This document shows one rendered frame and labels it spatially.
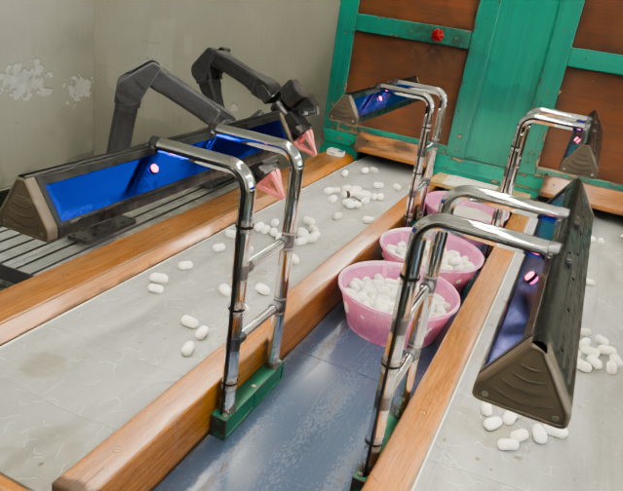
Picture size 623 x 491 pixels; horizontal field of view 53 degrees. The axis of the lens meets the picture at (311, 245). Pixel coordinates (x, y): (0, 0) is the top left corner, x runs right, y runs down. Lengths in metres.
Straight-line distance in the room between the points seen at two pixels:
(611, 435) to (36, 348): 0.95
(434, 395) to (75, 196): 0.63
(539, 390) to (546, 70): 1.76
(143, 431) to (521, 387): 0.53
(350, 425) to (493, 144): 1.42
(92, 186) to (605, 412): 0.91
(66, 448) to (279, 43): 2.73
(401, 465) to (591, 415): 0.41
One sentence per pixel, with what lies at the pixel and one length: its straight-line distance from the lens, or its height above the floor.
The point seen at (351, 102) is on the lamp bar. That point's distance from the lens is 1.56.
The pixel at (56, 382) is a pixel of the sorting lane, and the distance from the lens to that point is 1.04.
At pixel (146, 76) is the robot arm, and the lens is 1.59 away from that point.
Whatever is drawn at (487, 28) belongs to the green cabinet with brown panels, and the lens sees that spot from 2.26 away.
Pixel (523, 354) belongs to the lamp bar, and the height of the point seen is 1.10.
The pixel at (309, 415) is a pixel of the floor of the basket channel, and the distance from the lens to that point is 1.09.
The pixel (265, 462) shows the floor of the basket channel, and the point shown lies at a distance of 1.00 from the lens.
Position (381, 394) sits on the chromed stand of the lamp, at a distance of 0.85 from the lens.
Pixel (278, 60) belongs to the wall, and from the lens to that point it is 3.38.
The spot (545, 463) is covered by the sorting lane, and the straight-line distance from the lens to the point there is 1.04.
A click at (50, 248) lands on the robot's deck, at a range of 1.64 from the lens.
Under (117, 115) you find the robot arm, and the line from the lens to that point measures 1.62.
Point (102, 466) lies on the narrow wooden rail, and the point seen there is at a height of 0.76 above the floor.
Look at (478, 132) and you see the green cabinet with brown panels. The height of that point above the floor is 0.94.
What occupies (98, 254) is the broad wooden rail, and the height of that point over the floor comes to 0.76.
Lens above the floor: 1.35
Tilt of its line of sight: 23 degrees down
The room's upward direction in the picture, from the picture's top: 8 degrees clockwise
